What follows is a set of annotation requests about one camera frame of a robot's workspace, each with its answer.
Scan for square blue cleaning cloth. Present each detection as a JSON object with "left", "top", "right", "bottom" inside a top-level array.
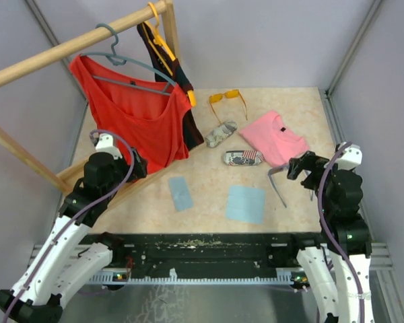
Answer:
[{"left": 226, "top": 185, "right": 265, "bottom": 224}]

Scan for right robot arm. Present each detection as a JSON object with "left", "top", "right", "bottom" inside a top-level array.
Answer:
[{"left": 287, "top": 147, "right": 374, "bottom": 322}]

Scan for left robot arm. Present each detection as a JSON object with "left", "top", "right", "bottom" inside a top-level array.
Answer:
[{"left": 0, "top": 149, "right": 147, "bottom": 322}]

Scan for grey-framed sunglasses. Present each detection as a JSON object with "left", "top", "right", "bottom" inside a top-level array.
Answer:
[{"left": 267, "top": 164, "right": 314, "bottom": 208}]

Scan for orange sunglasses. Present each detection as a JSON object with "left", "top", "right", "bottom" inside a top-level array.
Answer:
[{"left": 209, "top": 89, "right": 248, "bottom": 124}]

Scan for folded pink t-shirt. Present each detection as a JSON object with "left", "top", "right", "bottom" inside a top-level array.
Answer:
[{"left": 239, "top": 110, "right": 309, "bottom": 168}]

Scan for wooden clothes rack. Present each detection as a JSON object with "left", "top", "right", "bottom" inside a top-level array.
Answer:
[{"left": 0, "top": 1, "right": 180, "bottom": 193}]

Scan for red tank top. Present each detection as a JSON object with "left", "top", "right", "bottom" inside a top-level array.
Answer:
[{"left": 69, "top": 55, "right": 191, "bottom": 174}]

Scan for narrow blue cleaning cloth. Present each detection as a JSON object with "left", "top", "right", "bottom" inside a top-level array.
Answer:
[{"left": 168, "top": 177, "right": 194, "bottom": 211}]

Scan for grey patterned glasses case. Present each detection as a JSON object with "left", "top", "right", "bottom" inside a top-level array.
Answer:
[{"left": 205, "top": 120, "right": 238, "bottom": 148}]

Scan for grey-blue clothes hanger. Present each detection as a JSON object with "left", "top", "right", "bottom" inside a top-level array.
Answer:
[{"left": 80, "top": 23, "right": 176, "bottom": 96}]

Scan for dark navy maroon garment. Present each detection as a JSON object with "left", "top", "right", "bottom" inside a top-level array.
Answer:
[{"left": 137, "top": 22, "right": 203, "bottom": 151}]

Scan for yellow clothes hanger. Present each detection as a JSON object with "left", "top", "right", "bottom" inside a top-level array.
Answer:
[{"left": 139, "top": 2, "right": 197, "bottom": 107}]

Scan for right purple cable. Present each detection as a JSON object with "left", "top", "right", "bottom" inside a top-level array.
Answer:
[{"left": 314, "top": 141, "right": 370, "bottom": 323}]

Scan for purple cable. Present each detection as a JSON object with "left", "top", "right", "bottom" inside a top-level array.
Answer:
[
  {"left": 314, "top": 141, "right": 370, "bottom": 323},
  {"left": 1, "top": 129, "right": 135, "bottom": 323}
]

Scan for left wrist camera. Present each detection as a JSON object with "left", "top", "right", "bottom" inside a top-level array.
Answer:
[{"left": 95, "top": 133, "right": 123, "bottom": 160}]

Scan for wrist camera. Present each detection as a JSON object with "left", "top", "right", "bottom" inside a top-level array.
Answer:
[
  {"left": 335, "top": 144, "right": 362, "bottom": 170},
  {"left": 95, "top": 133, "right": 123, "bottom": 160}
]

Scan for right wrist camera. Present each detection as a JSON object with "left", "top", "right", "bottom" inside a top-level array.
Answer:
[{"left": 335, "top": 144, "right": 362, "bottom": 170}]

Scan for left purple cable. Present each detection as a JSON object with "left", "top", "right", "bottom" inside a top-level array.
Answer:
[{"left": 1, "top": 129, "right": 135, "bottom": 323}]

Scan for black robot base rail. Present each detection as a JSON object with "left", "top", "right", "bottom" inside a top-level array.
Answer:
[{"left": 31, "top": 231, "right": 390, "bottom": 291}]

